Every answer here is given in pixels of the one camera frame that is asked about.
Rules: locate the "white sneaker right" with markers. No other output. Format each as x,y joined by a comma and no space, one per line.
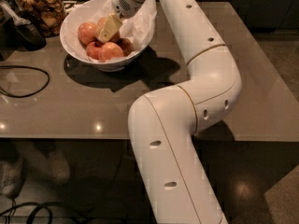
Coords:
59,167

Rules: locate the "small lower-left red apple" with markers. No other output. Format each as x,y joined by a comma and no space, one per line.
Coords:
93,49

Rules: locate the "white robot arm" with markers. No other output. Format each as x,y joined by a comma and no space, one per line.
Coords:
161,123

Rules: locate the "white sneaker left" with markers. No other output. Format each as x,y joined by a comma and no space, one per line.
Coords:
12,179

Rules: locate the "white ceramic bowl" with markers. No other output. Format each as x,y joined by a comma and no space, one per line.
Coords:
92,11

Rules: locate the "black scoop with handle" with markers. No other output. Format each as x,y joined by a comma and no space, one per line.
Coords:
31,39

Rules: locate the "glass jar of dried chips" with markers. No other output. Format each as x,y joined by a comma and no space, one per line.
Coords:
47,15

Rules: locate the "white paper liner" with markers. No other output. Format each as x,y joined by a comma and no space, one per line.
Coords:
139,30

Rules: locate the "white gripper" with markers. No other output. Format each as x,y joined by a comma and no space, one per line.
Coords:
124,4

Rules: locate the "white sneaker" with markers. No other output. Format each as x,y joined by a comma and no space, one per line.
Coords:
12,179
59,167

